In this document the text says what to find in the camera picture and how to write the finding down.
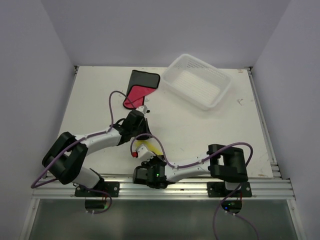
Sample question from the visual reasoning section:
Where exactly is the grey and yellow towel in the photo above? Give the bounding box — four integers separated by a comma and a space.
134, 140, 163, 155

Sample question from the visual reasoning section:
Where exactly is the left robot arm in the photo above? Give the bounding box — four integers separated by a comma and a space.
42, 107, 150, 197

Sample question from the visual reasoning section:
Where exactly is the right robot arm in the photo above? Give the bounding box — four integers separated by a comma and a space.
132, 144, 249, 197

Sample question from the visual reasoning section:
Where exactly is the grey and pink towel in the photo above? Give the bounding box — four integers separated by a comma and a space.
122, 70, 161, 110

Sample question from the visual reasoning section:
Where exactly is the white plastic basket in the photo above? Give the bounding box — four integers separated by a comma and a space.
161, 54, 233, 111

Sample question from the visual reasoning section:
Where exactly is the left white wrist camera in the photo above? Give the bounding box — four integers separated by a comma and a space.
136, 105, 150, 115

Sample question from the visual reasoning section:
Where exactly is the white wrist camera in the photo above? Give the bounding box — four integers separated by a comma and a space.
131, 144, 156, 162
136, 105, 150, 115

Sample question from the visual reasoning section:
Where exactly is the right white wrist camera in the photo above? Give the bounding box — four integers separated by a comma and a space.
131, 144, 156, 162

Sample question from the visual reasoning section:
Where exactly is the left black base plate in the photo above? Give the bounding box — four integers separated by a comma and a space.
74, 181, 120, 198

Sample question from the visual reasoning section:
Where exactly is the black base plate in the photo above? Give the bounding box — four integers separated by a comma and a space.
206, 181, 253, 198
74, 181, 120, 198

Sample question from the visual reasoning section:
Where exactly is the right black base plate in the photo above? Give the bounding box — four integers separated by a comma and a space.
206, 181, 253, 198

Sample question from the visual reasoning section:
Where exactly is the aluminium mounting rail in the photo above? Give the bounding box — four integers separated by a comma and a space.
34, 174, 293, 201

